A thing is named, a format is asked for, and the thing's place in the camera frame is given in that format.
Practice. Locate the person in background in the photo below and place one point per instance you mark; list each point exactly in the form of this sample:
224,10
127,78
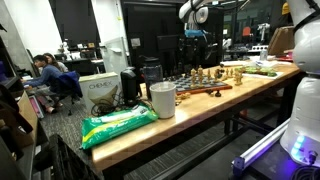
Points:
51,60

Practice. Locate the dark glass jar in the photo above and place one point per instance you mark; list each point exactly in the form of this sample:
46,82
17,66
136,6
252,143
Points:
152,71

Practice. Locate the green plastic wipes package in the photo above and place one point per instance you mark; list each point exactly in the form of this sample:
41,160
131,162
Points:
97,130

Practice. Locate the wooden framed chess board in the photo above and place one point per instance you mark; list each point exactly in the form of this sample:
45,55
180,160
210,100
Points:
184,85

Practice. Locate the cardboard box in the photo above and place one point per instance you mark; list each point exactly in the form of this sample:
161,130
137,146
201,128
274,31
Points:
282,40

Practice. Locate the green patterned mat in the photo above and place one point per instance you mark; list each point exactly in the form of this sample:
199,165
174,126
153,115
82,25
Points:
269,72

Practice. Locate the blue office chair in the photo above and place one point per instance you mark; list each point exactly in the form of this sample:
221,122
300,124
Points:
67,84

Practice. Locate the person in blue sweater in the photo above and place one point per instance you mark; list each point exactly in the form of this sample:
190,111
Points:
46,84

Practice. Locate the white ceramic mug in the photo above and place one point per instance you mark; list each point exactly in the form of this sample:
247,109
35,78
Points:
163,99

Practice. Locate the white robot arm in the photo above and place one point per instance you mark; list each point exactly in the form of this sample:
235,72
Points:
301,138

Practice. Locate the white chemex box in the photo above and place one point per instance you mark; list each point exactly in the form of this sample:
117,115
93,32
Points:
99,88

